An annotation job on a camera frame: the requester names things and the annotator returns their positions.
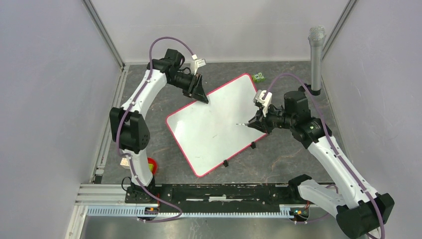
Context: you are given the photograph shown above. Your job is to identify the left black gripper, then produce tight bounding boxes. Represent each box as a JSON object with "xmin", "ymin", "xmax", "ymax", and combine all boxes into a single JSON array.
[{"xmin": 168, "ymin": 72, "xmax": 209, "ymax": 104}]

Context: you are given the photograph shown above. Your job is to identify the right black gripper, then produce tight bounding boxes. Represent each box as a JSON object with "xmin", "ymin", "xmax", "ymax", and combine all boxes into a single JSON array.
[{"xmin": 247, "ymin": 102, "xmax": 295, "ymax": 134}]

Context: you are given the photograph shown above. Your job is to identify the pink framed whiteboard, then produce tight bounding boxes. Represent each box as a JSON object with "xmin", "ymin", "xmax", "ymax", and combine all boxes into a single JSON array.
[{"xmin": 166, "ymin": 73, "xmax": 265, "ymax": 177}]

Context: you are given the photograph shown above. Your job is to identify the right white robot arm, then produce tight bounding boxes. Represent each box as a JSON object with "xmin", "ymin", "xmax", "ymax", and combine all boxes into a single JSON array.
[{"xmin": 247, "ymin": 91, "xmax": 395, "ymax": 239}]

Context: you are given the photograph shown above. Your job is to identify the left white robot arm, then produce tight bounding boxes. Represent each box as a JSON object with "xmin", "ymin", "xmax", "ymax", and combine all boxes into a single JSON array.
[{"xmin": 109, "ymin": 49, "xmax": 209, "ymax": 203}]

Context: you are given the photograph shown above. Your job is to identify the green number dice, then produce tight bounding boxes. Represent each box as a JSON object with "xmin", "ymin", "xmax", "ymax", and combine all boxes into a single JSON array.
[{"xmin": 252, "ymin": 72, "xmax": 266, "ymax": 83}]

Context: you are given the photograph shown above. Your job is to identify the red bowl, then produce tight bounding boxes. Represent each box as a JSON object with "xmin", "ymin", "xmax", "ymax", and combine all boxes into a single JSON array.
[{"xmin": 147, "ymin": 157, "xmax": 158, "ymax": 175}]

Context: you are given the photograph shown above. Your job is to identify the silver microphone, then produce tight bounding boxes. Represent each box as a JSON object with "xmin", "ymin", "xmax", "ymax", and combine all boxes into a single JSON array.
[{"xmin": 308, "ymin": 25, "xmax": 326, "ymax": 95}]

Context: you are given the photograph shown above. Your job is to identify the cream lego brick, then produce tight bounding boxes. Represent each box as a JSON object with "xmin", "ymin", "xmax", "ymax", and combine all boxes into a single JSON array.
[{"xmin": 120, "ymin": 158, "xmax": 130, "ymax": 169}]

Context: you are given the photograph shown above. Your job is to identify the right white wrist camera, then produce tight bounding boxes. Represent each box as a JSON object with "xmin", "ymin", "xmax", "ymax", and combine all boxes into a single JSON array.
[{"xmin": 253, "ymin": 90, "xmax": 272, "ymax": 115}]

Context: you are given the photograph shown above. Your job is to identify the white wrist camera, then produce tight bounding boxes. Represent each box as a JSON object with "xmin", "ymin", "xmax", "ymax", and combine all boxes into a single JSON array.
[
  {"xmin": 190, "ymin": 54, "xmax": 207, "ymax": 75},
  {"xmin": 253, "ymin": 90, "xmax": 272, "ymax": 115}
]

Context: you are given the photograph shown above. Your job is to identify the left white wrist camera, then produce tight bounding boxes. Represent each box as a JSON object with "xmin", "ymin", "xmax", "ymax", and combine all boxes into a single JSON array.
[{"xmin": 190, "ymin": 54, "xmax": 207, "ymax": 75}]

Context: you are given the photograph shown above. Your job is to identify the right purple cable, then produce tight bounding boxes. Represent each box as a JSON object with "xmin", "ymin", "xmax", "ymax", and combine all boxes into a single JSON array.
[{"xmin": 263, "ymin": 73, "xmax": 385, "ymax": 239}]

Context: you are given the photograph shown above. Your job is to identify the purple cable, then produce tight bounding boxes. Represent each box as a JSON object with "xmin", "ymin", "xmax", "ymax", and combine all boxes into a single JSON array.
[
  {"xmin": 263, "ymin": 73, "xmax": 385, "ymax": 239},
  {"xmin": 117, "ymin": 36, "xmax": 199, "ymax": 224}
]

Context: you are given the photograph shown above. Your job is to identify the aluminium toothed rail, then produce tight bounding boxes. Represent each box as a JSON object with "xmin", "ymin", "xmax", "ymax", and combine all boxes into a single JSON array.
[{"xmin": 86, "ymin": 203, "xmax": 311, "ymax": 219}]

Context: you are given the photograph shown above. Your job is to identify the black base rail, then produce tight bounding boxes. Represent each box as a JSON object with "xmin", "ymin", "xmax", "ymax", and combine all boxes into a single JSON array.
[{"xmin": 122, "ymin": 183, "xmax": 312, "ymax": 214}]

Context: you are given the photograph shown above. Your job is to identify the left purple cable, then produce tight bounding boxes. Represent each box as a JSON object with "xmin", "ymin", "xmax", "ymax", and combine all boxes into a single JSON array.
[{"xmin": 117, "ymin": 36, "xmax": 199, "ymax": 224}]

